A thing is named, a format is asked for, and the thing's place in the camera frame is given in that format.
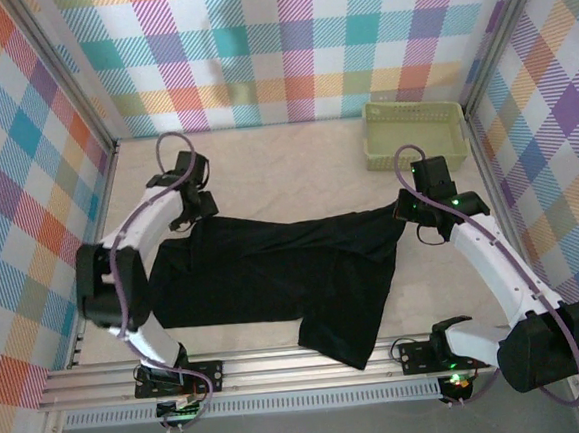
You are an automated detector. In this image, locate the black t-shirt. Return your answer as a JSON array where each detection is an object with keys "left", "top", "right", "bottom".
[{"left": 143, "top": 199, "right": 418, "bottom": 387}]

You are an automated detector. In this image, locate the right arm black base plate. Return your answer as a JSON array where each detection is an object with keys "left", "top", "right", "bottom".
[{"left": 397, "top": 334, "right": 494, "bottom": 377}]

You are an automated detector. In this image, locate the aluminium mounting rail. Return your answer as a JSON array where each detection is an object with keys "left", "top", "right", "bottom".
[{"left": 33, "top": 328, "right": 504, "bottom": 413}]

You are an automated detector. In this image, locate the light green plastic basket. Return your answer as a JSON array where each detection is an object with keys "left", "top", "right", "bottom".
[{"left": 360, "top": 94, "right": 471, "bottom": 176}]

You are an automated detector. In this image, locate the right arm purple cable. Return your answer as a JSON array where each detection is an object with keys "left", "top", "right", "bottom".
[{"left": 393, "top": 131, "right": 579, "bottom": 421}]

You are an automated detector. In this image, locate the grey slotted cable duct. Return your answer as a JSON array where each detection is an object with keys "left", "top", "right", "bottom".
[{"left": 62, "top": 377, "right": 445, "bottom": 430}]

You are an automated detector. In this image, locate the aluminium side frame rail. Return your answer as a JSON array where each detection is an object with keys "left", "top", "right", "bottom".
[
  {"left": 8, "top": 142, "right": 143, "bottom": 433},
  {"left": 464, "top": 102, "right": 579, "bottom": 433}
]

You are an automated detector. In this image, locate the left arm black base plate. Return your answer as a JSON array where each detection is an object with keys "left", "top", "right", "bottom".
[{"left": 133, "top": 359, "right": 227, "bottom": 400}]

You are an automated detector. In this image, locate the aluminium frame post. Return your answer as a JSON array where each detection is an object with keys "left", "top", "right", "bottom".
[
  {"left": 4, "top": 0, "right": 121, "bottom": 164},
  {"left": 451, "top": 0, "right": 562, "bottom": 120}
]

